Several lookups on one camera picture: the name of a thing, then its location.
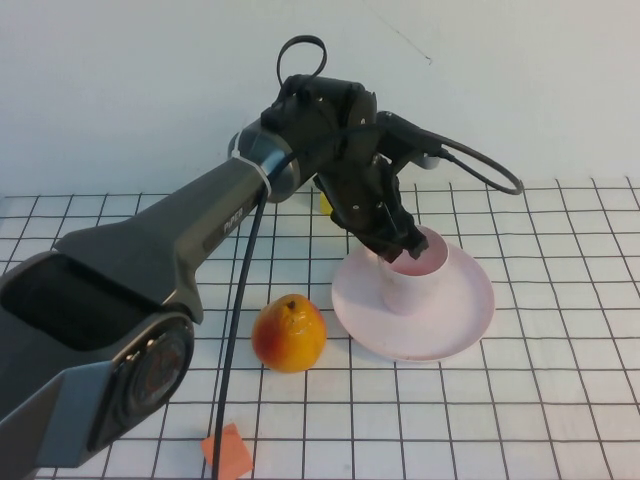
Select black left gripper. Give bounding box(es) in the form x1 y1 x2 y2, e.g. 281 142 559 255
314 148 430 265

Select pink plastic cup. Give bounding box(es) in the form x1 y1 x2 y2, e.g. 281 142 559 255
369 224 451 317

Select pink plastic plate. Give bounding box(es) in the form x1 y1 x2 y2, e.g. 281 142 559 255
331 227 496 364

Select orange mango fruit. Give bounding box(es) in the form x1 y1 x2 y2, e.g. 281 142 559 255
250 293 329 374

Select white zip tie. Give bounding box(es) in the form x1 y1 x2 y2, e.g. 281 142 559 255
227 132 275 206

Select white black-grid table mat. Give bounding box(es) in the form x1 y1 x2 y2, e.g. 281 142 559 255
0 177 640 480

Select orange paper square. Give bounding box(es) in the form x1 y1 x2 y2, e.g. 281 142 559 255
201 422 253 479

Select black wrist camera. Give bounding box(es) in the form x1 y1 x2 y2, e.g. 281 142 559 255
374 110 454 170

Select long black camera cable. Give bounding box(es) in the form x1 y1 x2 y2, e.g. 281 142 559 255
212 117 524 480

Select short black looped cable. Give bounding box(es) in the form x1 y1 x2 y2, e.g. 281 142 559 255
276 33 330 96

